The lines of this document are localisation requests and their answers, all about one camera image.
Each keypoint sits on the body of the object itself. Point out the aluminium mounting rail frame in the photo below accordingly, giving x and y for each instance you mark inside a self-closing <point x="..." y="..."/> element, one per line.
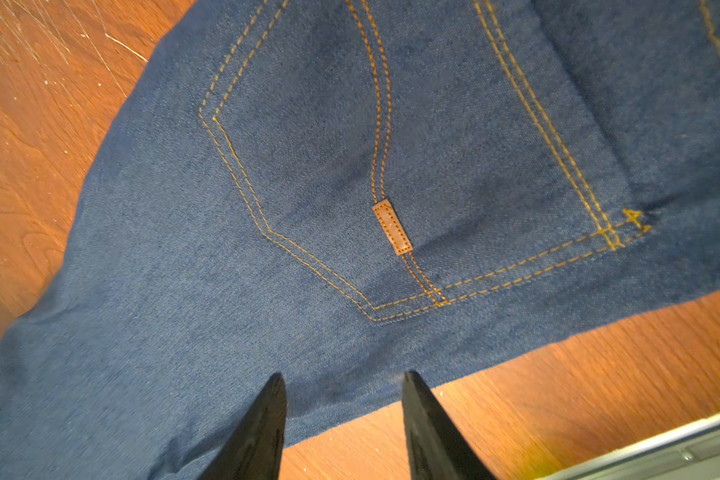
<point x="688" y="452"/>

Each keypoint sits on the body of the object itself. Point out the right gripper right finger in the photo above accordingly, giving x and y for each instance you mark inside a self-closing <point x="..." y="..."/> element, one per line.
<point x="436" y="448"/>

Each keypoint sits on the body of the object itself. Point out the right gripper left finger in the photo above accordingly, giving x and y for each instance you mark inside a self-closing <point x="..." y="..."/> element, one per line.
<point x="254" y="450"/>

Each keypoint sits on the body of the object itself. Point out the dark blue denim trousers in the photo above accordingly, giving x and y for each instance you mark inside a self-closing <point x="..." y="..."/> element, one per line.
<point x="340" y="191"/>

